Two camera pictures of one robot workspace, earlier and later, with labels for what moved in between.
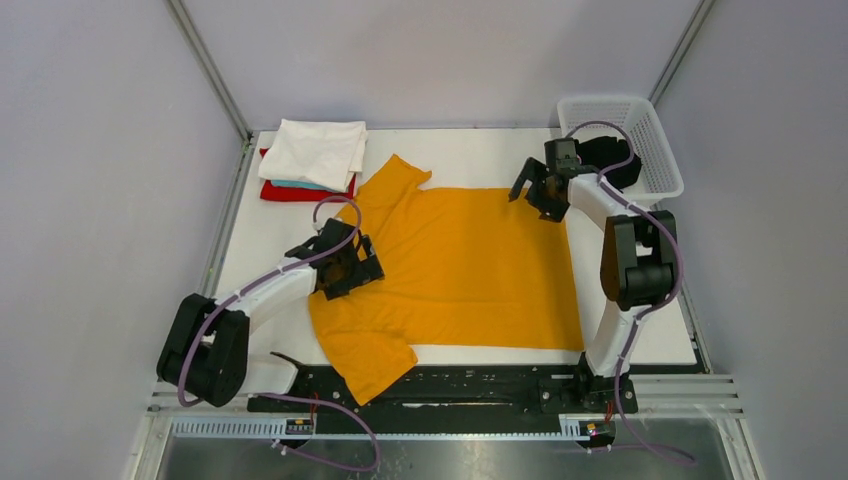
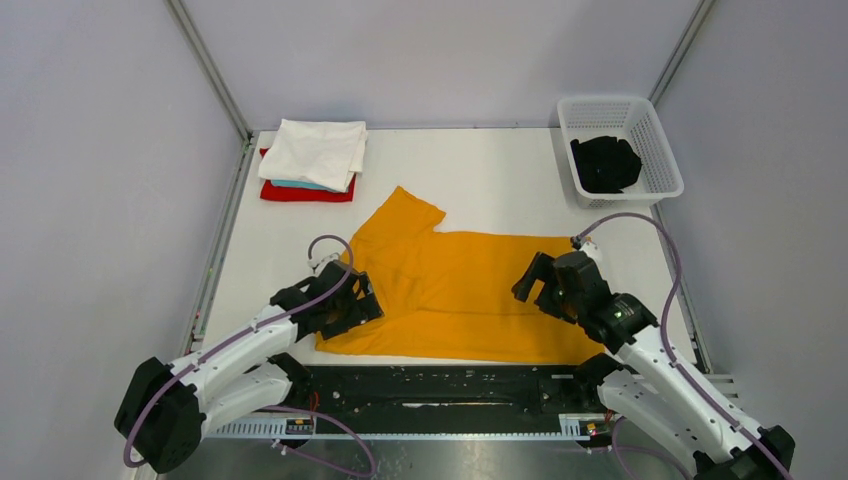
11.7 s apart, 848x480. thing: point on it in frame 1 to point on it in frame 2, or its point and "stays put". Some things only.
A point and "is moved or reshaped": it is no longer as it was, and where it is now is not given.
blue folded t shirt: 298,184 stays put
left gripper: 369,271 to 363,309
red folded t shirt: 268,190 stays put
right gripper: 542,186 to 553,288
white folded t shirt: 325,154 stays put
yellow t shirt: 471,267 is moved or reshaped
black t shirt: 602,151 stays put
